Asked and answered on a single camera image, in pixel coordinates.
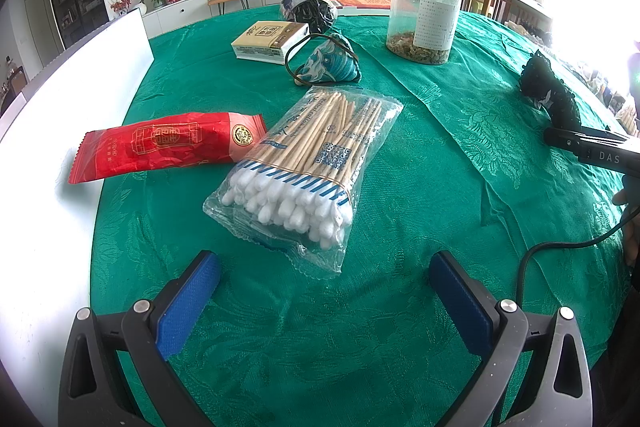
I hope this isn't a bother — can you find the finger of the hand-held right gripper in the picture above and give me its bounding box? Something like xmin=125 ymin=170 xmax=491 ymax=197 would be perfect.
xmin=552 ymin=127 xmax=630 ymax=142
xmin=543 ymin=128 xmax=640 ymax=178

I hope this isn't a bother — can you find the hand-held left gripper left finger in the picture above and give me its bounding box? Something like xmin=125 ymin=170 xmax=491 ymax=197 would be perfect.
xmin=59 ymin=250 xmax=222 ymax=427

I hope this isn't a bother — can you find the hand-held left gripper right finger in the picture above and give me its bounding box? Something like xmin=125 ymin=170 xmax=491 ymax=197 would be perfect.
xmin=429 ymin=251 xmax=593 ymax=427

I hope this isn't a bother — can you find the black lace scrunchie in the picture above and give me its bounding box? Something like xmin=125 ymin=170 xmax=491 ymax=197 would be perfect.
xmin=519 ymin=48 xmax=582 ymax=128

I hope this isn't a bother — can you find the red foil packet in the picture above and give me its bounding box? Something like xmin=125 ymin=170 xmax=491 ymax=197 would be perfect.
xmin=67 ymin=110 xmax=268 ymax=185

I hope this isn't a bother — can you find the cotton swab packet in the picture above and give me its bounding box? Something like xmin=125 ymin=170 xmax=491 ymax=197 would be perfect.
xmin=202 ymin=86 xmax=404 ymax=277

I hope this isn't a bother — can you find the white cardboard box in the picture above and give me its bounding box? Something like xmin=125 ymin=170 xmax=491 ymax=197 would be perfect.
xmin=0 ymin=6 xmax=155 ymax=373

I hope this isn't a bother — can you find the beige tissue pack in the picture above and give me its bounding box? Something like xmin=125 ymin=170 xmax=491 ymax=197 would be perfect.
xmin=230 ymin=20 xmax=312 ymax=66

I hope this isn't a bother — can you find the blue wave print pouch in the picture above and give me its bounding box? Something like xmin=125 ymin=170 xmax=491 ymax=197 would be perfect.
xmin=283 ymin=32 xmax=362 ymax=88

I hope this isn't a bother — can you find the blue yellow roll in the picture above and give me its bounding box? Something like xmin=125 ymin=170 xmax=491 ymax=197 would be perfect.
xmin=279 ymin=0 xmax=339 ymax=34

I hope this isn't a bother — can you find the person's right hand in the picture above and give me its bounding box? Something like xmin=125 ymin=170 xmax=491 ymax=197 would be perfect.
xmin=621 ymin=212 xmax=640 ymax=269

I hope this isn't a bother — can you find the green tablecloth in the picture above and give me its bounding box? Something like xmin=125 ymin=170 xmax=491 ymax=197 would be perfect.
xmin=89 ymin=3 xmax=637 ymax=427

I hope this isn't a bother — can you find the clear jar black lid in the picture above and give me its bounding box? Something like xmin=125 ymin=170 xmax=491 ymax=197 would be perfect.
xmin=385 ymin=0 xmax=467 ymax=66

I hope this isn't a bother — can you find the orange book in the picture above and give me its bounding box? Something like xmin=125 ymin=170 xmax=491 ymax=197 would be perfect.
xmin=309 ymin=0 xmax=394 ymax=16

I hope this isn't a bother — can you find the white television cabinet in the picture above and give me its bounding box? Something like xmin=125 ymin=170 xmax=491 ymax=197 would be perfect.
xmin=141 ymin=0 xmax=322 ymax=41

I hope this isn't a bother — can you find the black cable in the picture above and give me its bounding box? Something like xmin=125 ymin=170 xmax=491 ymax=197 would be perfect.
xmin=516 ymin=206 xmax=637 ymax=309

